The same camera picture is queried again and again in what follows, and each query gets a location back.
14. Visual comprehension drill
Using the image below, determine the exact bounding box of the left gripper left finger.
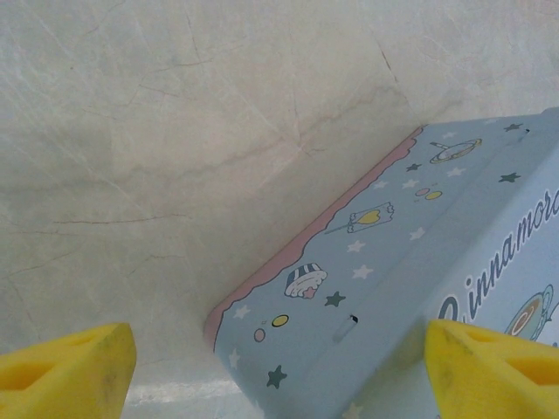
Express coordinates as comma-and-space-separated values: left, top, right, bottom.
0, 321, 137, 419

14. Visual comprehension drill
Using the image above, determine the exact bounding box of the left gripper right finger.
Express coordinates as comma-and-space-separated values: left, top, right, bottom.
425, 318, 559, 419

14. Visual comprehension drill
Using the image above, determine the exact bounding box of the blue cartoon tin box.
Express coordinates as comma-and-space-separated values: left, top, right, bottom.
203, 106, 559, 419

